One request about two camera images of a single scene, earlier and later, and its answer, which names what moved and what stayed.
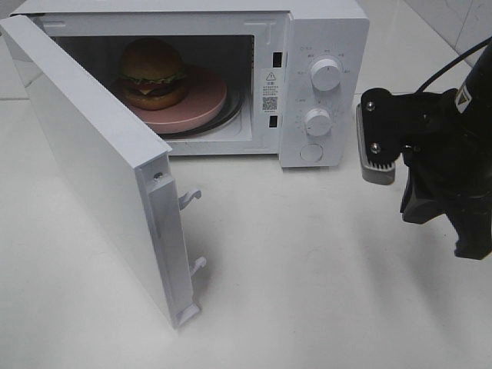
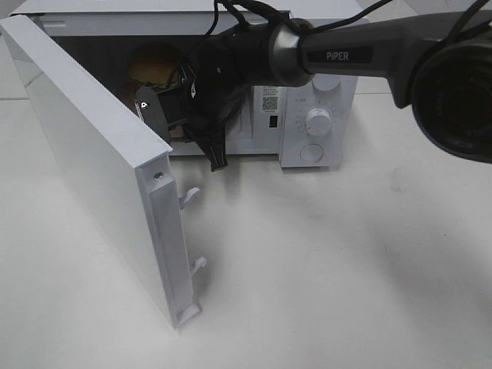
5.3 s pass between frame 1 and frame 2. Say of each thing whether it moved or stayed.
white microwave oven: stayed
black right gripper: moved
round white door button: stayed
